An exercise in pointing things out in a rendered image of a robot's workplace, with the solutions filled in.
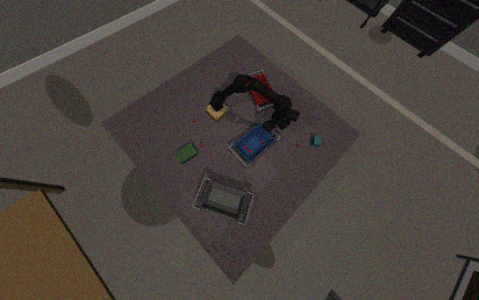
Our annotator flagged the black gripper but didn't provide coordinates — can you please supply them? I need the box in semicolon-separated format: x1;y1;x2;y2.
262;112;284;132

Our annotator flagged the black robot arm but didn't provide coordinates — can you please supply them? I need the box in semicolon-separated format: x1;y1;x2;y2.
210;75;300;130

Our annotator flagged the teal rectangular block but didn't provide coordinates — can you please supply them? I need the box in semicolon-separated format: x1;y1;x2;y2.
311;136;321;147

